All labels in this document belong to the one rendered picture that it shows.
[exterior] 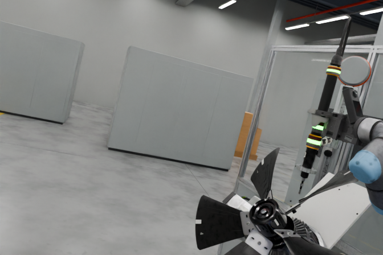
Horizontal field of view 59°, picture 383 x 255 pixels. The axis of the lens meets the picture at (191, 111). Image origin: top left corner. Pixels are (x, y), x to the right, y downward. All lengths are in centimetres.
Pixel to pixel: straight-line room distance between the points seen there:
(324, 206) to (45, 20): 1254
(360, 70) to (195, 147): 532
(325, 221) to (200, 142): 552
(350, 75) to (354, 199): 66
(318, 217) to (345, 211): 11
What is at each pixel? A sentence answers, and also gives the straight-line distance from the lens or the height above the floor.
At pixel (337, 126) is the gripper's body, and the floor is 159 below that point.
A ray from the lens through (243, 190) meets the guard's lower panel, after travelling 267.
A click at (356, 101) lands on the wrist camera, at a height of 168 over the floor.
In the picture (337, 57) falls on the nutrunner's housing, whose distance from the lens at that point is 123.
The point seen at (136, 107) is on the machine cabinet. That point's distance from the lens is 659.
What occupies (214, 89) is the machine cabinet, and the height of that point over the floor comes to 162.
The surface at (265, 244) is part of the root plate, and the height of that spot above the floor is 111.
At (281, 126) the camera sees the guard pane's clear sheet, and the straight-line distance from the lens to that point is 243.
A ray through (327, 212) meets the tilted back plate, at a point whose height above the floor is 122.
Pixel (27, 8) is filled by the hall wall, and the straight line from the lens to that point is 1361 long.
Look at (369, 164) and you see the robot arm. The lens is 96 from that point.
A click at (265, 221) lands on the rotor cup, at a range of 128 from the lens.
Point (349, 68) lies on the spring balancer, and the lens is 193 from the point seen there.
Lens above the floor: 161
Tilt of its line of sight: 4 degrees down
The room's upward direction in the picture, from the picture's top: 14 degrees clockwise
